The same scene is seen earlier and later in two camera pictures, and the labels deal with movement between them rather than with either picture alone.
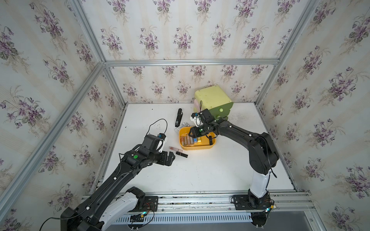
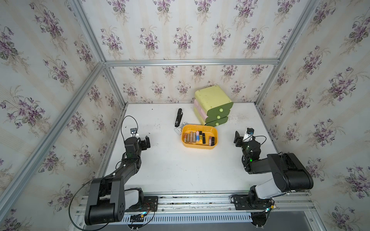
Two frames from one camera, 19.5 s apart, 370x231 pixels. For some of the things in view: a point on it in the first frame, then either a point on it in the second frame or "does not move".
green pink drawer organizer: x=214 y=98 does not move
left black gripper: x=164 y=161 -> x=142 y=145
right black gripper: x=194 y=133 -> x=236 y=139
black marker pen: x=179 y=117 does not move
